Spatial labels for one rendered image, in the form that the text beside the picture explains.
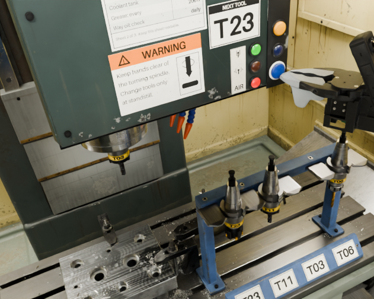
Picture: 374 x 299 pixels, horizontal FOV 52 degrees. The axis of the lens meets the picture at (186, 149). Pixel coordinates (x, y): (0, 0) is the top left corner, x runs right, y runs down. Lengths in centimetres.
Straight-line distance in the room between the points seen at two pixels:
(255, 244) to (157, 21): 88
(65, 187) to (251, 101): 113
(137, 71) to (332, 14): 118
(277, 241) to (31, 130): 87
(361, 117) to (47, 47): 51
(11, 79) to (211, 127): 114
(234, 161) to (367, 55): 156
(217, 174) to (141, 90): 147
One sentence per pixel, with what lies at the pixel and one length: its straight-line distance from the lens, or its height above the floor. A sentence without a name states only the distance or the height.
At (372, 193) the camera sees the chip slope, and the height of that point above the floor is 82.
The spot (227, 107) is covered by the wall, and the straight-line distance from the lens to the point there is 208.
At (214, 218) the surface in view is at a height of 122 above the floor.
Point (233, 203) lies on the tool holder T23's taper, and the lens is 93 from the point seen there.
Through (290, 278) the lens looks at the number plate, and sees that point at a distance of 118.
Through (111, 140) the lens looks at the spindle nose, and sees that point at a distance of 82.
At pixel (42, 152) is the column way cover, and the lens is 139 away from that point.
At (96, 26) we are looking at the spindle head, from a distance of 59.
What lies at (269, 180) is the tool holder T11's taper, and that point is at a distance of 96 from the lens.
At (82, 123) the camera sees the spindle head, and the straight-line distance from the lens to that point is 64.
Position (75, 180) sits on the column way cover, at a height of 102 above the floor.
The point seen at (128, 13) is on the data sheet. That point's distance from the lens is 60.
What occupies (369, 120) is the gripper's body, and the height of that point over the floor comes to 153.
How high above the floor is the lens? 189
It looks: 35 degrees down
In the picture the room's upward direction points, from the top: 7 degrees counter-clockwise
